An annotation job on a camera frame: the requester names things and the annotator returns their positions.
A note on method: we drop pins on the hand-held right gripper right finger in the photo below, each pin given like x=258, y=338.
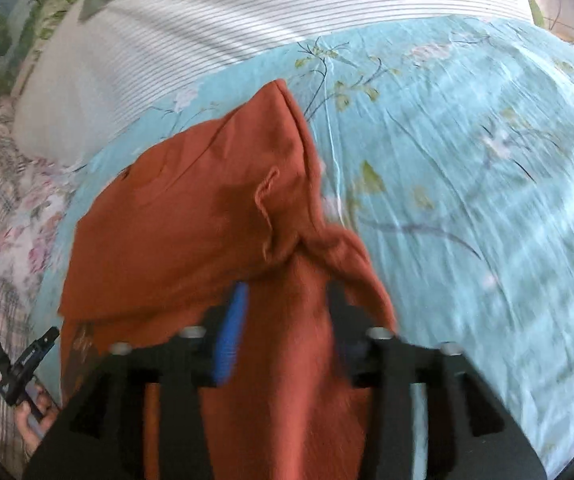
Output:
x=336, y=310

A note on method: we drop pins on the light blue floral bedsheet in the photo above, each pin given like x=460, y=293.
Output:
x=417, y=170

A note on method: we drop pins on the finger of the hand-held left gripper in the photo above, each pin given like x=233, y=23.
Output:
x=22, y=360

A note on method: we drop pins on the rust orange garment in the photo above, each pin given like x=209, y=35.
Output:
x=207, y=240

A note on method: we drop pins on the person's left hand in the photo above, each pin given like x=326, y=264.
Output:
x=34, y=422

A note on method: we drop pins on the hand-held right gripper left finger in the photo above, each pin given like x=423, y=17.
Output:
x=230, y=330

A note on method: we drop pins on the white striped pillow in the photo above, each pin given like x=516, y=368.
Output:
x=227, y=35

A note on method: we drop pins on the green floral pillow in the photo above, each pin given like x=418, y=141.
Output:
x=22, y=25

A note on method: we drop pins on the plaid floral blanket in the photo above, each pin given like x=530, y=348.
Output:
x=2, y=240

